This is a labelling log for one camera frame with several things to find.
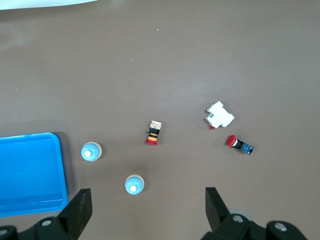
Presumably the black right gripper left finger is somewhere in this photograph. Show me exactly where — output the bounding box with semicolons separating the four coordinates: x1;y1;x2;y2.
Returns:
0;188;93;240

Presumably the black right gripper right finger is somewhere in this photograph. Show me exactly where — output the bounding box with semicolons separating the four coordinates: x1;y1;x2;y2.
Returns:
202;186;308;240

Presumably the blue dome call bell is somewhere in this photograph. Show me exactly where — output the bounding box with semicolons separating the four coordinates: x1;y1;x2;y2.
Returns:
124;174;146;196
80;141;103;163

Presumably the blue plastic tray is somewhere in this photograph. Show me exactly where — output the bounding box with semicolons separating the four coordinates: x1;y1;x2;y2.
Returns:
0;132;69;218

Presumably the red push button blue base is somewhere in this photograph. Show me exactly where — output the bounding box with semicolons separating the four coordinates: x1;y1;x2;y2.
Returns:
225;134;255;156

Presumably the white circuit breaker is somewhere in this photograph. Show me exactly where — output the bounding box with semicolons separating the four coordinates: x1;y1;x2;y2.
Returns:
204;100;236;131

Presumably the brown table mat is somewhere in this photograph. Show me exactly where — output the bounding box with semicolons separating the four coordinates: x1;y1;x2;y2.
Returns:
0;0;320;240

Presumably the red orange striped switch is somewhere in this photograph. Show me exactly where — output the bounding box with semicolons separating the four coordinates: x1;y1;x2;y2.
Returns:
145;120;163;146

